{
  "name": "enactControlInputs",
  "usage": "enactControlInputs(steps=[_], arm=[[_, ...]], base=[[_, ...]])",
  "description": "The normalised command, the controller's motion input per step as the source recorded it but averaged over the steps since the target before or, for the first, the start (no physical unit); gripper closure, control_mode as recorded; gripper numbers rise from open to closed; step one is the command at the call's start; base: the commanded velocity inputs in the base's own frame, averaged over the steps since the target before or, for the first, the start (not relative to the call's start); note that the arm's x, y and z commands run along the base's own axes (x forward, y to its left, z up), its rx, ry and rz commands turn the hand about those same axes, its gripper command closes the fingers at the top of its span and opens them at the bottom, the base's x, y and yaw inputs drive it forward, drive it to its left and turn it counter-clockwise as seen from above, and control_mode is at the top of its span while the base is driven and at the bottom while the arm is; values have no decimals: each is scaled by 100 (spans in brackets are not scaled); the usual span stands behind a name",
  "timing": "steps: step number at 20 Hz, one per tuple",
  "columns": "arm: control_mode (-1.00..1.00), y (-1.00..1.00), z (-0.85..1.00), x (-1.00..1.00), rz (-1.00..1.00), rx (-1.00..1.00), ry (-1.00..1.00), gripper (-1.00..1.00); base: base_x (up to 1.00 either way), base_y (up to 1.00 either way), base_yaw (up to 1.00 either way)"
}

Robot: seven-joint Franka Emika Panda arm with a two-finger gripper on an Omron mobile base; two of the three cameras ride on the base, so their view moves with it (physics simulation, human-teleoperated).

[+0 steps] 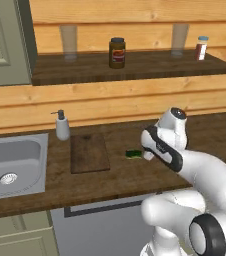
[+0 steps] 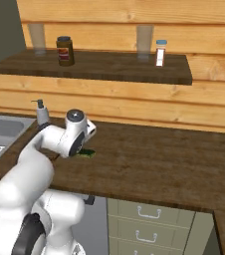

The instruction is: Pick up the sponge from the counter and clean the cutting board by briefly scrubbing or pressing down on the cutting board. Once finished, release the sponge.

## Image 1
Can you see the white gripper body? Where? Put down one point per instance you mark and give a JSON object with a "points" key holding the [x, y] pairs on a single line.
{"points": [[148, 155]]}

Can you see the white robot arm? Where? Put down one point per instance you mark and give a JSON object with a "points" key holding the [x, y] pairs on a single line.
{"points": [[205, 173]]}

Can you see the green sponge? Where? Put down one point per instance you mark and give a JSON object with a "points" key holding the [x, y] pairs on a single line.
{"points": [[133, 153]]}

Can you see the dark wooden cutting board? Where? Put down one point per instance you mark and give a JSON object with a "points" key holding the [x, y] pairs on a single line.
{"points": [[89, 154]]}

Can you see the grey dishwasher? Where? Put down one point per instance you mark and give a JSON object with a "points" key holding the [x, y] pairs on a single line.
{"points": [[101, 230]]}

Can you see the white soap dispenser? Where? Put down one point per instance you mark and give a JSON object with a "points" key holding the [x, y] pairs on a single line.
{"points": [[62, 129]]}

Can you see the brown jar with red label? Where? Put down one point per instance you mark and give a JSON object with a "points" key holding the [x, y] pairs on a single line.
{"points": [[117, 53]]}

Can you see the red spice bottle blue cap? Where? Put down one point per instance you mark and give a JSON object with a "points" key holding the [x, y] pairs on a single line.
{"points": [[201, 49]]}

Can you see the clear drinking glass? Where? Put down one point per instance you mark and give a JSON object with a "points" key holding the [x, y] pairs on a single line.
{"points": [[179, 39], [69, 41]]}

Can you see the grey steel sink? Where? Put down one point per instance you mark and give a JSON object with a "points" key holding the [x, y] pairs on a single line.
{"points": [[15, 166]]}

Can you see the pale green base cupboard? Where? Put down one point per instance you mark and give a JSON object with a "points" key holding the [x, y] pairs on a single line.
{"points": [[18, 236]]}

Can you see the dark wooden wall shelf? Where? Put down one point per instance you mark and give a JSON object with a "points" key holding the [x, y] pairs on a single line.
{"points": [[135, 68]]}

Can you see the pale green wall cupboard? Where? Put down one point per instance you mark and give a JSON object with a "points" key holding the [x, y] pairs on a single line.
{"points": [[8, 43]]}

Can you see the pale green wall cupboard door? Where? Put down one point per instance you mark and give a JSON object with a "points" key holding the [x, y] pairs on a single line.
{"points": [[1, 43]]}

